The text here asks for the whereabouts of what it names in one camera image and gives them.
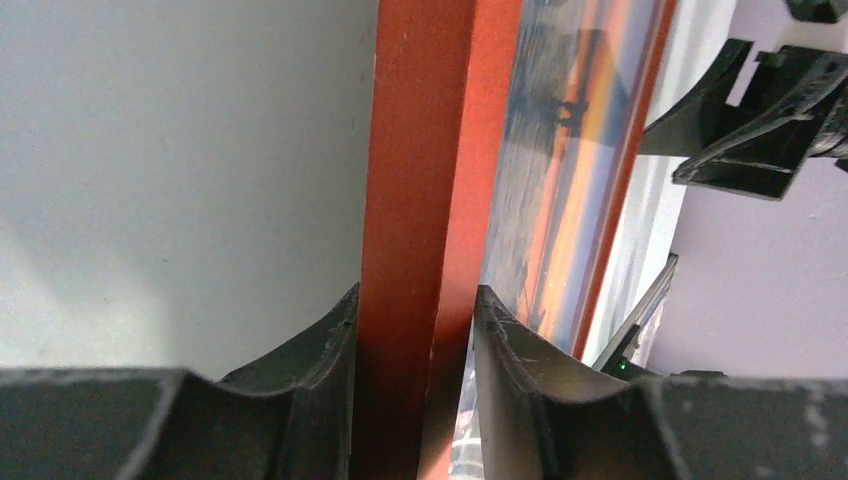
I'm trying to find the sunset photo print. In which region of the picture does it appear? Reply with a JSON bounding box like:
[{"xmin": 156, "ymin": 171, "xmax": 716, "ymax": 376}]
[{"xmin": 481, "ymin": 1, "xmax": 676, "ymax": 357}]

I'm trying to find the wooden picture frame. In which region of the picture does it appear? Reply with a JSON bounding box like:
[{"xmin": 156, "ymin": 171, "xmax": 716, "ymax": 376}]
[{"xmin": 349, "ymin": 0, "xmax": 680, "ymax": 480}]

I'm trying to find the right aluminium corner post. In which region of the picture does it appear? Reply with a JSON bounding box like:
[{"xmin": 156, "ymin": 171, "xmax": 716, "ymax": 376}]
[{"xmin": 592, "ymin": 253, "xmax": 679, "ymax": 381}]

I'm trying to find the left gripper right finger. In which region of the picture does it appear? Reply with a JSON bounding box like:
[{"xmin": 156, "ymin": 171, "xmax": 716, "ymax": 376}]
[{"xmin": 473, "ymin": 286, "xmax": 847, "ymax": 479}]

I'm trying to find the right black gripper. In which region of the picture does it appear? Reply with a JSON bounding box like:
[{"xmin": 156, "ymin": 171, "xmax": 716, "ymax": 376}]
[{"xmin": 639, "ymin": 1, "xmax": 847, "ymax": 200}]

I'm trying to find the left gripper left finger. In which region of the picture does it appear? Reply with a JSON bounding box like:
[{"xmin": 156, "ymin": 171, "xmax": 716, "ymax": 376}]
[{"xmin": 1, "ymin": 288, "xmax": 359, "ymax": 479}]

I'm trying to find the clear acrylic sheet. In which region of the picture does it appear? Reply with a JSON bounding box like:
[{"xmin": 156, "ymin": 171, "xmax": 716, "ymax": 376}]
[{"xmin": 447, "ymin": 1, "xmax": 676, "ymax": 479}]

